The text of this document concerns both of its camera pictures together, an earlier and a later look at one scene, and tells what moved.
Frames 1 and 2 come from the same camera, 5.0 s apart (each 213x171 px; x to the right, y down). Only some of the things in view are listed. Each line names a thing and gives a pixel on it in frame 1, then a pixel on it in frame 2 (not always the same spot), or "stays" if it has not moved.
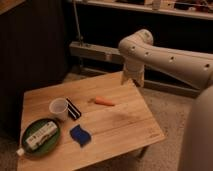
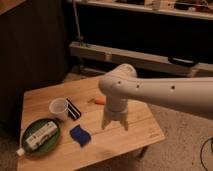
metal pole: (78, 25) stays
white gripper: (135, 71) to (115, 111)
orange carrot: (104, 100) stays
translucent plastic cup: (59, 107) stays
